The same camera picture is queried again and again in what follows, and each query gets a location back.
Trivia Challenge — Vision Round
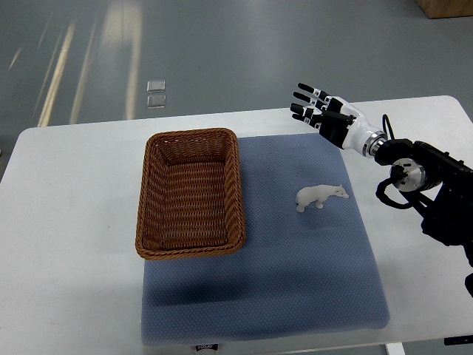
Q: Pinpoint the clear floor tile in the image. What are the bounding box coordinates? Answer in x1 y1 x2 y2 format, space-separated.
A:
146 79 166 92
146 94 166 109

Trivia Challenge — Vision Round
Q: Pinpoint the lower clear floor tile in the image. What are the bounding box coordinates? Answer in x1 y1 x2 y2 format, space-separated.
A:
146 94 166 109

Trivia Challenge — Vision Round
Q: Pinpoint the white bear figurine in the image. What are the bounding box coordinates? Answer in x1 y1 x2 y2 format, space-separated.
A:
295 184 350 213

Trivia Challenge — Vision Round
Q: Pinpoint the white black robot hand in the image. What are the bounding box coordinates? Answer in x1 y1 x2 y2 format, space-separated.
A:
290 83 388 158

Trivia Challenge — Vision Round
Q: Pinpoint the brown wicker basket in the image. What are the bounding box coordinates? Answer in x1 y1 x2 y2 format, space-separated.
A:
135 128 246 260

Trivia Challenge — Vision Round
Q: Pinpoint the upper clear floor tile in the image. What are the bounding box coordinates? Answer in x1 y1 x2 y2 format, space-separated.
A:
146 79 166 92

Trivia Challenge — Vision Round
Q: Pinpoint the blue quilted mat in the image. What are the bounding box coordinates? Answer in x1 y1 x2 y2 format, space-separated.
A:
141 134 389 346

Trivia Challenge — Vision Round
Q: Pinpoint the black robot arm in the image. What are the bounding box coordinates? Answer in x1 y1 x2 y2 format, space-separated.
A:
374 139 472 263

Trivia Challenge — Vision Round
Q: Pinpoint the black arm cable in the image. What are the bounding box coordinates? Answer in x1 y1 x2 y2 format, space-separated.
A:
381 114 395 141

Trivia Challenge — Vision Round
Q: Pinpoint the wooden box corner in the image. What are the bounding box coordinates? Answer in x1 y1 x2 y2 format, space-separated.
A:
416 0 472 19

